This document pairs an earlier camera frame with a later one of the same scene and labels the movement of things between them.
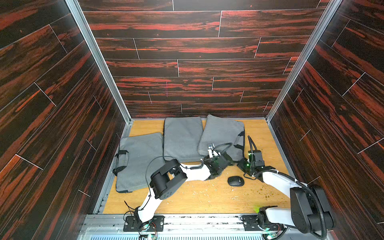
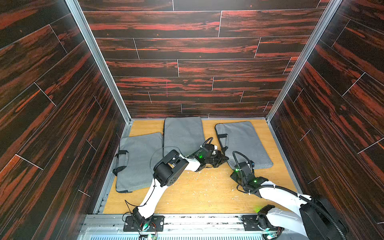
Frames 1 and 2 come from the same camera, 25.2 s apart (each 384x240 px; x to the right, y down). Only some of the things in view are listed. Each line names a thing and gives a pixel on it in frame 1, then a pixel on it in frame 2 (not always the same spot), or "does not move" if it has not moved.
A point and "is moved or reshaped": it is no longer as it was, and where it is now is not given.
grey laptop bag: x=226 y=135 is moved or reshaped
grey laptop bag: x=181 y=138 does not move
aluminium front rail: x=111 y=227 does not move
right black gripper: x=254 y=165 → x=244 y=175
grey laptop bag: x=137 y=157 does not move
